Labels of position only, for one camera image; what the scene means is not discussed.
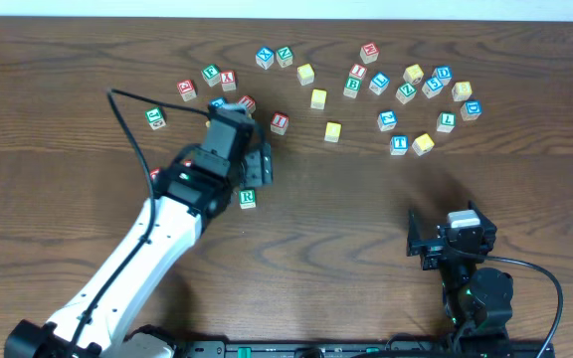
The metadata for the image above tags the green Z block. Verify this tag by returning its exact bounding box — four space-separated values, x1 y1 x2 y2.
396 83 417 104

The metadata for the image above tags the red H block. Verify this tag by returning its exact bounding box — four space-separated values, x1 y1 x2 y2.
360 42 380 65

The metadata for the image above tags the blue P block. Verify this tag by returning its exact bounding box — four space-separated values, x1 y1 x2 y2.
209 96 228 107

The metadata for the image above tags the red U block lower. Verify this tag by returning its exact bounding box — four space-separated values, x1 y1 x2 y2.
149 167 161 181

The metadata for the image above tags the blue L block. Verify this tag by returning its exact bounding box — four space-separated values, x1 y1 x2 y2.
369 72 390 95

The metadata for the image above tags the green N block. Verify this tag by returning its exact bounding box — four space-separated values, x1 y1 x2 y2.
276 46 293 68

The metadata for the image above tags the green L block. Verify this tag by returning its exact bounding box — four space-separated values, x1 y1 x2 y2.
436 112 457 133

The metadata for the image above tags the red U block upper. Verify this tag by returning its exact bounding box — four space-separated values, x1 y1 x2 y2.
237 95 256 114

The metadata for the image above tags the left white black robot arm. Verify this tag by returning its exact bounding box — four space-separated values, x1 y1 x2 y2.
3 104 269 358

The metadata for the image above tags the red u block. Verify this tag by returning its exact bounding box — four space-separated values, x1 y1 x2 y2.
237 95 256 114
149 167 161 181

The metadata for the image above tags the red I block centre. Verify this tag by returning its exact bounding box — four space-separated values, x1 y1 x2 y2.
270 112 289 135

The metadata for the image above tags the yellow 8 block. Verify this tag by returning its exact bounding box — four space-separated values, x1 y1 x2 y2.
452 82 473 102

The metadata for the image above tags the red I block right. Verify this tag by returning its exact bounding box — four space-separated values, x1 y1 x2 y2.
349 64 367 81

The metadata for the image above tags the blue D block right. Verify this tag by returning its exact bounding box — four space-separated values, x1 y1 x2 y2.
461 100 482 121

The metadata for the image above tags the blue d block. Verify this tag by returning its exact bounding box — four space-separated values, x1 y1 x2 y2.
432 66 453 86
461 100 482 121

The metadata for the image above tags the blue X block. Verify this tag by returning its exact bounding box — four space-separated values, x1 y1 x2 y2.
255 47 275 70

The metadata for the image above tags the blue T block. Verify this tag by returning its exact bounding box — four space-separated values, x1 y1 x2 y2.
390 135 409 155

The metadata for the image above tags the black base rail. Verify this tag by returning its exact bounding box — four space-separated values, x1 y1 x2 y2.
126 325 556 358

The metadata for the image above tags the green B block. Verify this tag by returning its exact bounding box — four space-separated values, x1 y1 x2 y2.
343 77 361 98

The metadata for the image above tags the red i block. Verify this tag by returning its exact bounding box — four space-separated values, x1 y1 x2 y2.
349 64 367 81
270 112 289 135

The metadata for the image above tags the red G block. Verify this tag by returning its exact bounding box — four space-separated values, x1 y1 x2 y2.
177 80 197 101

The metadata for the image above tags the green F block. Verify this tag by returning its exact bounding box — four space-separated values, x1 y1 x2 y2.
201 64 221 88

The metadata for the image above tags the green R block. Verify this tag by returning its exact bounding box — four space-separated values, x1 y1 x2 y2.
239 189 257 209

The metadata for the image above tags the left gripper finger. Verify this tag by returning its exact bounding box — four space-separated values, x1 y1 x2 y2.
261 142 273 185
244 151 262 188

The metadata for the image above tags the blue D block upper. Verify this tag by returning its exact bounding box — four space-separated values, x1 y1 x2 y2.
432 66 453 86

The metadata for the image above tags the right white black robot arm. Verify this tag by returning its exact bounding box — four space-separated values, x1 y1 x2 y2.
406 203 513 355

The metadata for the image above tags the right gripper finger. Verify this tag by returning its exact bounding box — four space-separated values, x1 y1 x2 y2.
406 210 422 257
468 200 495 232

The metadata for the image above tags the green J block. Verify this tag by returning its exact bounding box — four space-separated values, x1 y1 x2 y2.
145 107 166 130

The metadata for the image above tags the blue S block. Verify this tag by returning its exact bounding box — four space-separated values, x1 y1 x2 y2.
422 77 444 98

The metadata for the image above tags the red Y block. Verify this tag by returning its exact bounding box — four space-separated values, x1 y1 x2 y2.
220 71 237 91

